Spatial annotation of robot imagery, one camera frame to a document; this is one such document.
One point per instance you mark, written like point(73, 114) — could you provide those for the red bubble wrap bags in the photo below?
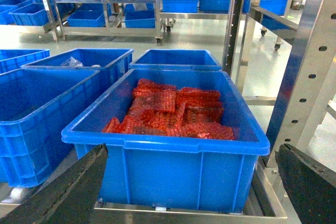
point(163, 110)

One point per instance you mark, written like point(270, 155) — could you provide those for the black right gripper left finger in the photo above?
point(70, 198)

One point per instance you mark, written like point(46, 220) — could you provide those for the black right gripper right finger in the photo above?
point(309, 185)

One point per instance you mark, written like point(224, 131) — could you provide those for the empty blue bin rear right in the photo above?
point(176, 59)

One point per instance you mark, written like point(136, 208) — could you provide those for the clear plastic bag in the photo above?
point(72, 62)

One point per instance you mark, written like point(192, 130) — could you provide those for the blue bin front left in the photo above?
point(36, 105)

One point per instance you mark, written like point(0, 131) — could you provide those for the far stainless steel cart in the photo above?
point(115, 23)

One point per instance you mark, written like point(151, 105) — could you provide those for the blue bin with clear bag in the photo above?
point(112, 63)

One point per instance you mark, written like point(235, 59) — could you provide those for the blue bin with red bags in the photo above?
point(173, 172)

